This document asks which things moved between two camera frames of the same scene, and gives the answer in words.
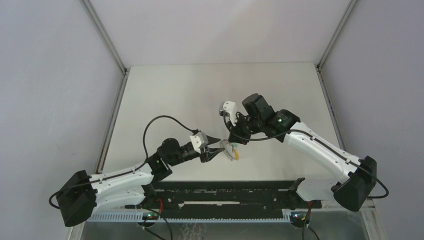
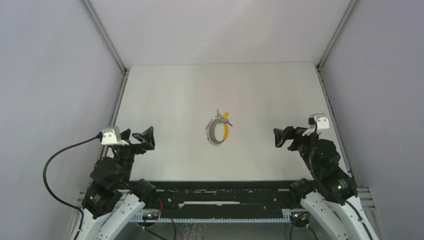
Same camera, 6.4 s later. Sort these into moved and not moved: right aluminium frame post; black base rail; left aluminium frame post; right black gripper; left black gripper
Moved: right black gripper; left black gripper
Not moved: black base rail; right aluminium frame post; left aluminium frame post
